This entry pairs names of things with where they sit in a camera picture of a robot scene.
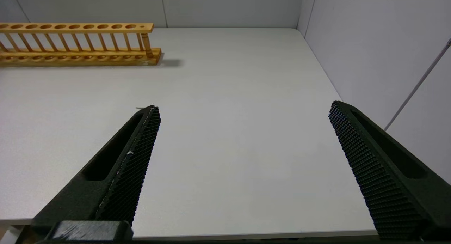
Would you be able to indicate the wooden test tube rack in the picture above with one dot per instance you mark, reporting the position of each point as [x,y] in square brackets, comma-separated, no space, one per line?
[77,26]

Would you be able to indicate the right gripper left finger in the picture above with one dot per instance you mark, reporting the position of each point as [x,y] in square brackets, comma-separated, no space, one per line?
[123,173]

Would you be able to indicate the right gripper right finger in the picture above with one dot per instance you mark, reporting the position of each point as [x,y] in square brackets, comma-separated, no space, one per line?
[387,173]

